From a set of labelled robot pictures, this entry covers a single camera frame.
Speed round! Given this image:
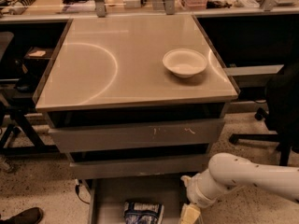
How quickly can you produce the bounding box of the grey drawer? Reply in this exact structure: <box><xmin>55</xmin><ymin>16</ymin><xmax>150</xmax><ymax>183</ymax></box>
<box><xmin>49</xmin><ymin>119</ymin><xmax>224</xmax><ymax>153</ymax></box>
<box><xmin>70</xmin><ymin>154</ymin><xmax>208</xmax><ymax>179</ymax></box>

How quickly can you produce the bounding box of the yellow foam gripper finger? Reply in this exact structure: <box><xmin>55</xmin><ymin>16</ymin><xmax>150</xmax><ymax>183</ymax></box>
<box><xmin>178</xmin><ymin>203</ymin><xmax>201</xmax><ymax>224</ymax></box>

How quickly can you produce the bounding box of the black power cable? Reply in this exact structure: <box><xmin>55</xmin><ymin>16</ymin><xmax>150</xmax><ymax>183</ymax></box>
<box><xmin>74</xmin><ymin>179</ymin><xmax>91</xmax><ymax>205</ymax></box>

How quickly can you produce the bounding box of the grey top drawer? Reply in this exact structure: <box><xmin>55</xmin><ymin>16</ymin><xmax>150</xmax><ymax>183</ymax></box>
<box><xmin>49</xmin><ymin>119</ymin><xmax>224</xmax><ymax>153</ymax></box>

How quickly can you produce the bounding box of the white paper bowl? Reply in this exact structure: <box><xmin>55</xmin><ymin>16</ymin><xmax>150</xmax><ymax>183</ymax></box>
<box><xmin>163</xmin><ymin>49</ymin><xmax>207</xmax><ymax>78</ymax></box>

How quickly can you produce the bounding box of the black desk frame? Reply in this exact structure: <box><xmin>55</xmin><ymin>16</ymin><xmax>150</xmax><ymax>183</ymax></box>
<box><xmin>0</xmin><ymin>71</ymin><xmax>58</xmax><ymax>156</ymax></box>

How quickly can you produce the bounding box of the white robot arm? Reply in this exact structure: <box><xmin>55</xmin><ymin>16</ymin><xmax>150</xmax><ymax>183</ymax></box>
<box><xmin>179</xmin><ymin>153</ymin><xmax>299</xmax><ymax>224</ymax></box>

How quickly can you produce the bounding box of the black office chair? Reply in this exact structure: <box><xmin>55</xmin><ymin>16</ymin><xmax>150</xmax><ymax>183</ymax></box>
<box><xmin>229</xmin><ymin>61</ymin><xmax>299</xmax><ymax>166</ymax></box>

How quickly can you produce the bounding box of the grey middle drawer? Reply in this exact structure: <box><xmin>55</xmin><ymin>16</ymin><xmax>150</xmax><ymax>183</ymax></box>
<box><xmin>70</xmin><ymin>154</ymin><xmax>208</xmax><ymax>179</ymax></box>

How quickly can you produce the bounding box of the blue chip bag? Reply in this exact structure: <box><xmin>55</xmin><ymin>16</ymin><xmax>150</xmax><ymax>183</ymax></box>
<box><xmin>123</xmin><ymin>202</ymin><xmax>164</xmax><ymax>224</ymax></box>

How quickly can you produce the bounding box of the open bottom drawer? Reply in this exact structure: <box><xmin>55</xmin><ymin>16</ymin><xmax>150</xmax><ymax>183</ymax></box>
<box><xmin>87</xmin><ymin>175</ymin><xmax>188</xmax><ymax>224</ymax></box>

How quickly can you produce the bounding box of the grey drawer cabinet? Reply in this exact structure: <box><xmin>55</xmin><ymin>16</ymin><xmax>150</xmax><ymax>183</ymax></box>
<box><xmin>32</xmin><ymin>13</ymin><xmax>240</xmax><ymax>224</ymax></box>

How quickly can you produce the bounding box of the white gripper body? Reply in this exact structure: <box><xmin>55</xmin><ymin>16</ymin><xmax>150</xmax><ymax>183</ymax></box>
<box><xmin>180</xmin><ymin>170</ymin><xmax>226</xmax><ymax>208</ymax></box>

